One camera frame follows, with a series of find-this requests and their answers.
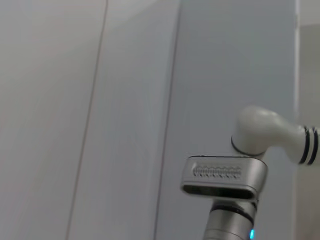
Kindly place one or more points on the silver head camera box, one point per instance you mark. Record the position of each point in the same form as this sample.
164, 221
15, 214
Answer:
250, 180

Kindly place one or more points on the silver neck post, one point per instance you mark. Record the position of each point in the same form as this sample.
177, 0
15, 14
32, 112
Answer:
225, 225

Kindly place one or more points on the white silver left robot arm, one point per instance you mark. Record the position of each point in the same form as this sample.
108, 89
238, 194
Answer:
255, 130

